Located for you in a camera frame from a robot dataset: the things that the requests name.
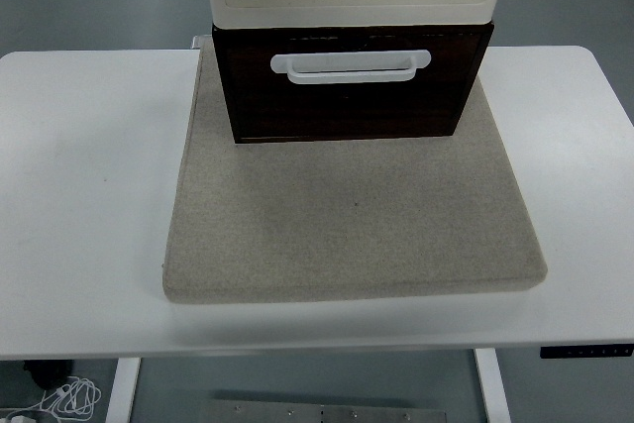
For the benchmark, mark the dark wood drawer housing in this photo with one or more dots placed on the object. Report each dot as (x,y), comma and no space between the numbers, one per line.
(421,30)

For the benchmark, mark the beige fabric mat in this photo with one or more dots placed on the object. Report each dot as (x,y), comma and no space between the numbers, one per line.
(347,220)

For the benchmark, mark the white table leg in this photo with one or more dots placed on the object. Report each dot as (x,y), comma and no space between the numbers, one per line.
(123,388)
(493,388)

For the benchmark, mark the black table control panel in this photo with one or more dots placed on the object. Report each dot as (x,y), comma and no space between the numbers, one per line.
(584,351)

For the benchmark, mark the black caster wheel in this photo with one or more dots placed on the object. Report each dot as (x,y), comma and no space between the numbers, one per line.
(47,372)

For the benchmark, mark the white power adapter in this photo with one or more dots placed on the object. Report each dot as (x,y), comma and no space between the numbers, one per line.
(15,417)

